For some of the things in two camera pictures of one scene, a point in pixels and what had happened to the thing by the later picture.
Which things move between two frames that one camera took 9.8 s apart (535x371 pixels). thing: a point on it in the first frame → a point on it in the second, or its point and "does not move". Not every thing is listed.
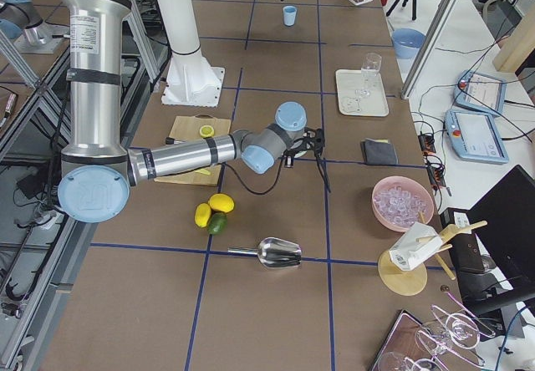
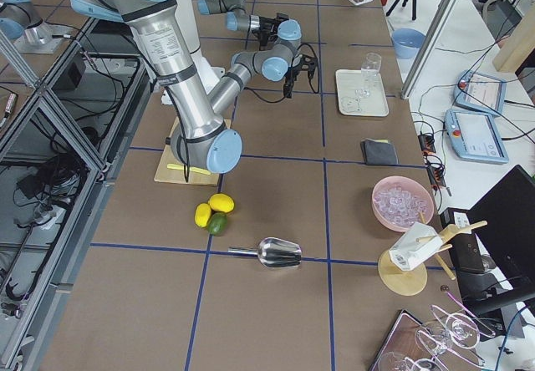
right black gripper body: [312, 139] → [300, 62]
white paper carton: [406, 252] does not move
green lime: [217, 223] does not move
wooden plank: [520, 43] does not move
